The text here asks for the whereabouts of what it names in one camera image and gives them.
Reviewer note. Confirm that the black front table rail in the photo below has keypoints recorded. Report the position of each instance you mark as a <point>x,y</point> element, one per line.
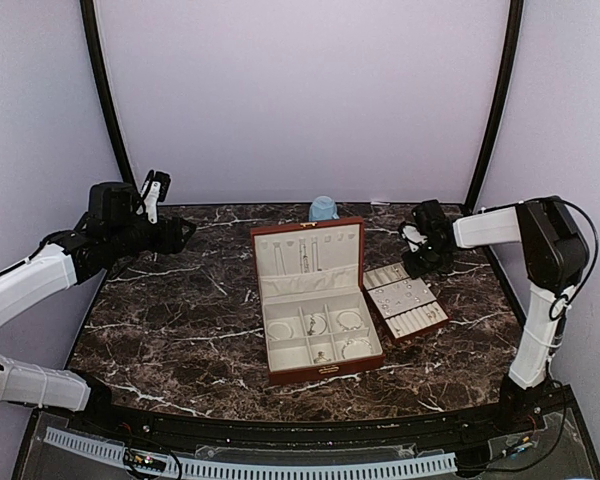
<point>467,430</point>

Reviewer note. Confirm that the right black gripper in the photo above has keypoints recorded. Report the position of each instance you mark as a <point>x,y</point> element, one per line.
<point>415,270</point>

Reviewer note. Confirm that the black left corner post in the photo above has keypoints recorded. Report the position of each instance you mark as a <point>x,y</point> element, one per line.
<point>99,71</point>

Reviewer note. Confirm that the light blue upside-down mug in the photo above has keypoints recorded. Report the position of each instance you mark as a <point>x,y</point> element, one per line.
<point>323,208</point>

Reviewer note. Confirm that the black right corner post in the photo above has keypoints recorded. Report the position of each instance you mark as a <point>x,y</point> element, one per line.
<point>501,89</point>

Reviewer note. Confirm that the black corner post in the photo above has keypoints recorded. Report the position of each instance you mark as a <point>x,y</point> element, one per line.
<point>99,71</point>
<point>501,89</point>

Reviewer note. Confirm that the brown jewelry box cream lining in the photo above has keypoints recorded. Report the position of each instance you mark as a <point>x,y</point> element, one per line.
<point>310,282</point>

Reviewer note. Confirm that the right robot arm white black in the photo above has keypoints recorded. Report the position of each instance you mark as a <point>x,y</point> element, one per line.
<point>558,262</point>

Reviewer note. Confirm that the brown jewelry tray cream lining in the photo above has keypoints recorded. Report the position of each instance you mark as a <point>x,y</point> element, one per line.
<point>406,306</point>

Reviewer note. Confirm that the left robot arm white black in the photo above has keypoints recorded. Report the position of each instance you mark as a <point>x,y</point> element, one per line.
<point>121,221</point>

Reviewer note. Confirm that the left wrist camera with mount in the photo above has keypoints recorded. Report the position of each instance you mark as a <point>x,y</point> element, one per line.
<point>154,191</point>

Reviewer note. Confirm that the white slotted cable duct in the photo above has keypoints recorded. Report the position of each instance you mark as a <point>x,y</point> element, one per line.
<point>110,453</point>

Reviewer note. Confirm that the small circuit board with leds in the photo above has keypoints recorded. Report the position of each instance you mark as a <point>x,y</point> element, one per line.
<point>143,460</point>

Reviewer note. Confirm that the small silver earring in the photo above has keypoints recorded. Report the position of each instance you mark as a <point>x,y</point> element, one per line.
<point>321,357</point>

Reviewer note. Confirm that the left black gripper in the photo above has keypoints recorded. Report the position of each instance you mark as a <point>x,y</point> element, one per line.
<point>169,240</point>

